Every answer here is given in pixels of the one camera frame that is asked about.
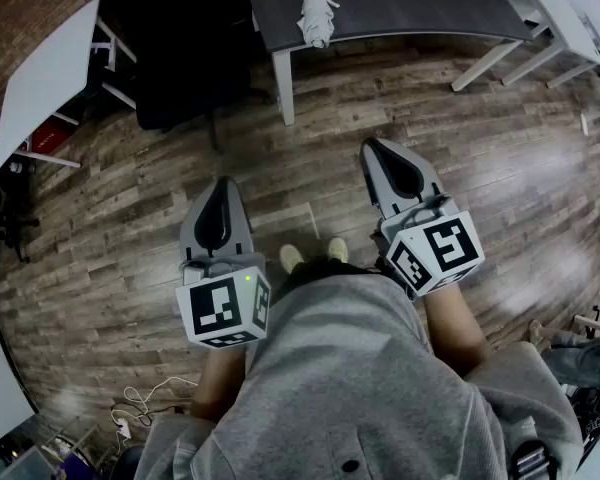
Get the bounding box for person's beige shoe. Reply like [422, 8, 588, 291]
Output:
[326, 236, 350, 264]
[278, 244, 305, 274]

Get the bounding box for dark wooden table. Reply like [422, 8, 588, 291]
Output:
[239, 0, 536, 127]

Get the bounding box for person's grey sweatshirt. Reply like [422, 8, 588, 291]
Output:
[139, 272, 586, 480]

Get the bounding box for white floor cable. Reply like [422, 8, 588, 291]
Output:
[110, 375, 200, 439]

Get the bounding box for black chair base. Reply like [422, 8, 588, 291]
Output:
[0, 167, 41, 265]

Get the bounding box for white umbrella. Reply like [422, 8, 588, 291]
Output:
[296, 0, 342, 50]

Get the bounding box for white desk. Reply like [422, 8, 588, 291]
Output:
[0, 277, 37, 449]
[452, 0, 600, 93]
[0, 0, 139, 172]

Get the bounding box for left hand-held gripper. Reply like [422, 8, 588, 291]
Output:
[174, 176, 272, 350]

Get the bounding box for black office chair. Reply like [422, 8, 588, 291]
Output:
[85, 0, 276, 155]

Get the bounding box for red box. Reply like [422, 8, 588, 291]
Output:
[29, 120, 80, 157]

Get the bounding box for person's left beige shoe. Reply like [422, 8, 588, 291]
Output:
[278, 244, 305, 274]

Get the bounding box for person's black trousers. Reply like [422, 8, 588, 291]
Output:
[282, 259, 381, 294]

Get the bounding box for person's left forearm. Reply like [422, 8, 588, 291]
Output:
[189, 337, 261, 424]

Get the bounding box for person's right forearm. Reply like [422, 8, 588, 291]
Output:
[422, 282, 494, 384]

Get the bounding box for person's right beige shoe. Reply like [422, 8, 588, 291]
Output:
[326, 236, 350, 264]

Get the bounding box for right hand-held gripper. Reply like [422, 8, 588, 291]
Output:
[359, 138, 485, 298]

